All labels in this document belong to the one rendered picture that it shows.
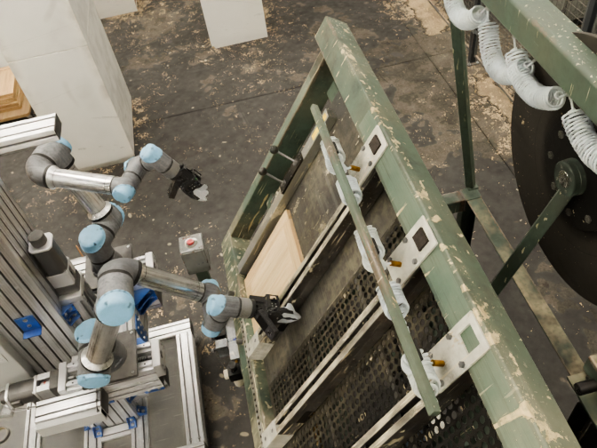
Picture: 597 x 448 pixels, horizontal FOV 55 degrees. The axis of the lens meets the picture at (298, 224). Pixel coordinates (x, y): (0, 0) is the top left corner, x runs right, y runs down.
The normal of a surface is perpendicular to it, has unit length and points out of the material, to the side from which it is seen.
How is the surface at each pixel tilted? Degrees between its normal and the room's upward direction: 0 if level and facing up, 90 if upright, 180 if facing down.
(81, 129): 90
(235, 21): 90
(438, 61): 0
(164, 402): 0
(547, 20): 0
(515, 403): 58
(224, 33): 90
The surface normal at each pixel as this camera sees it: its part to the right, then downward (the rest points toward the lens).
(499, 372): -0.88, -0.15
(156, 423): -0.11, -0.66
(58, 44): 0.22, 0.71
